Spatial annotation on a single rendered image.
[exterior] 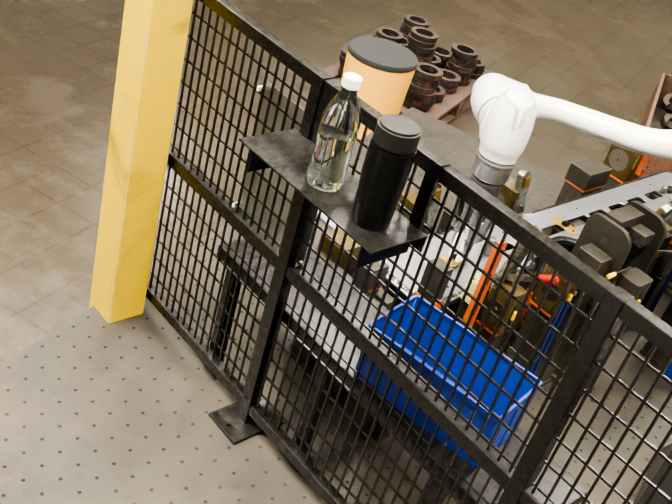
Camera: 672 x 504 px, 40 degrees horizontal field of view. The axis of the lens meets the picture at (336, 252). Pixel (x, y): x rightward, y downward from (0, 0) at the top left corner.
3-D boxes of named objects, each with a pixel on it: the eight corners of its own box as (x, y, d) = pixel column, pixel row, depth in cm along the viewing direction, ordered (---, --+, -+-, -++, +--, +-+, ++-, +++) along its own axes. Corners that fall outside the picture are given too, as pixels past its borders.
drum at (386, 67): (400, 158, 485) (432, 60, 454) (362, 176, 458) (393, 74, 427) (347, 127, 498) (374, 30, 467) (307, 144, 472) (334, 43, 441)
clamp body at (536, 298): (509, 366, 248) (560, 256, 227) (539, 392, 242) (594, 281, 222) (493, 373, 244) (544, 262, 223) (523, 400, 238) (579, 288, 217)
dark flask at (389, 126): (371, 204, 154) (401, 109, 144) (401, 228, 150) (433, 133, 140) (338, 212, 149) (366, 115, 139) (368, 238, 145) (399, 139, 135)
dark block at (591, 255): (530, 366, 250) (591, 241, 227) (549, 382, 246) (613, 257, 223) (519, 371, 247) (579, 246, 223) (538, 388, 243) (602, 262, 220)
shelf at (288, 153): (297, 151, 174) (318, 66, 164) (426, 259, 154) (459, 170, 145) (233, 164, 164) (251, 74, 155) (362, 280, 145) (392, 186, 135)
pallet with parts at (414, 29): (495, 96, 585) (516, 39, 564) (419, 146, 501) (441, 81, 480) (395, 49, 610) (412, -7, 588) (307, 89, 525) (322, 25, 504)
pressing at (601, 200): (659, 166, 308) (661, 162, 307) (716, 202, 296) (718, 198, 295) (361, 258, 220) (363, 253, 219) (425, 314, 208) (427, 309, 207)
